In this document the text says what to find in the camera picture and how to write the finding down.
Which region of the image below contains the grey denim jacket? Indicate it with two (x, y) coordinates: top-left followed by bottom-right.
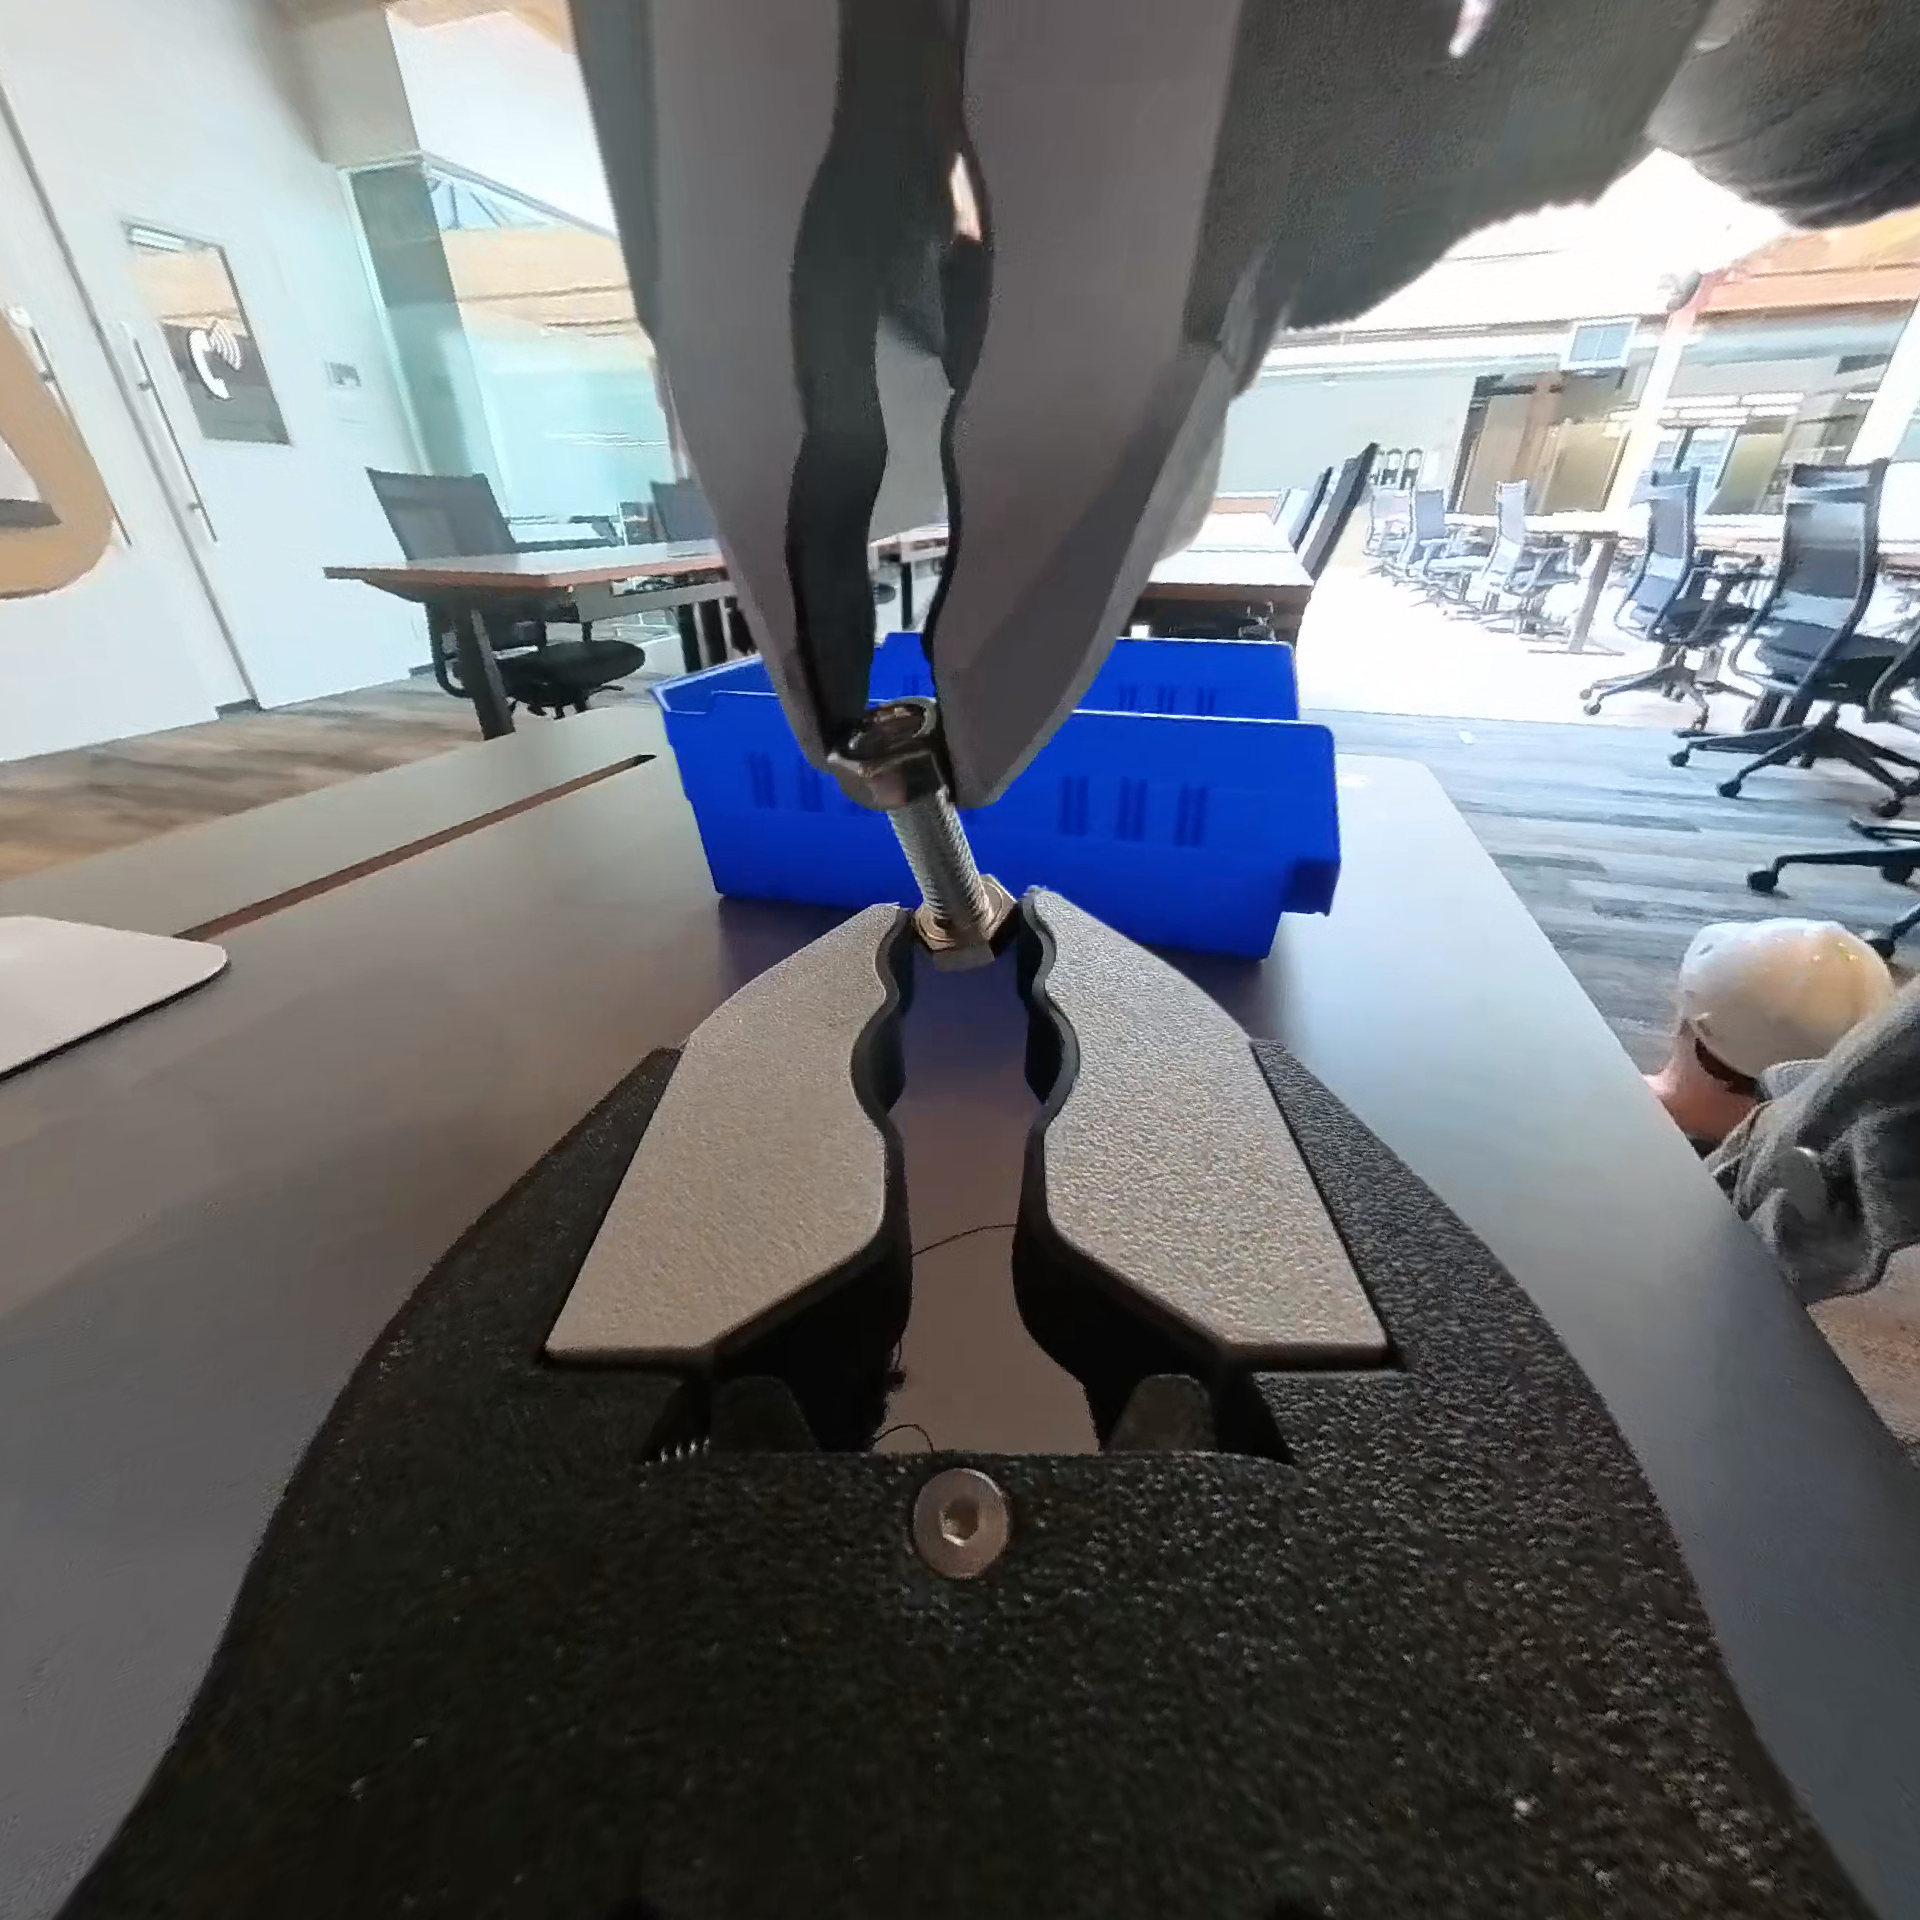
(1706, 990), (1920, 1309)

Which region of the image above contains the white door with window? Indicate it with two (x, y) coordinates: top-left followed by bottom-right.
(0, 91), (301, 721)

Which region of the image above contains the white cap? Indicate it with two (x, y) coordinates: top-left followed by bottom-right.
(1675, 918), (1900, 1082)

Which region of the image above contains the black mesh office chair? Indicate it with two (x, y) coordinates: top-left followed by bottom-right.
(366, 468), (648, 722)

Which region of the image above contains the row of black office chairs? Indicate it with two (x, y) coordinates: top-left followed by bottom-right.
(1289, 443), (1920, 963)

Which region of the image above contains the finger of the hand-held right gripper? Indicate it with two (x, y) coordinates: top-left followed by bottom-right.
(921, 0), (1291, 817)
(570, 0), (887, 783)

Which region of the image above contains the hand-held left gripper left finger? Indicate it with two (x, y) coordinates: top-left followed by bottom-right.
(540, 897), (911, 1371)

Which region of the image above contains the steel hex nut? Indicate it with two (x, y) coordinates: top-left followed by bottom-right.
(823, 693), (950, 812)

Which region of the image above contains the blue plastic bin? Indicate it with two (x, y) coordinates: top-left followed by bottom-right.
(652, 631), (1341, 963)

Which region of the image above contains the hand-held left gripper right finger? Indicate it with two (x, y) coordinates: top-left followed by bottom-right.
(1014, 888), (1394, 1374)

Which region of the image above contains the steel hex bolt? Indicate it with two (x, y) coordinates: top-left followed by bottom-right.
(876, 787), (1026, 979)

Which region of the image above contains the wooden top office desk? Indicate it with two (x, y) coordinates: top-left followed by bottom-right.
(1439, 502), (1920, 662)
(322, 541), (751, 745)

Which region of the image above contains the metal door handle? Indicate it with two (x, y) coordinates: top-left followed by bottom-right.
(125, 336), (219, 547)

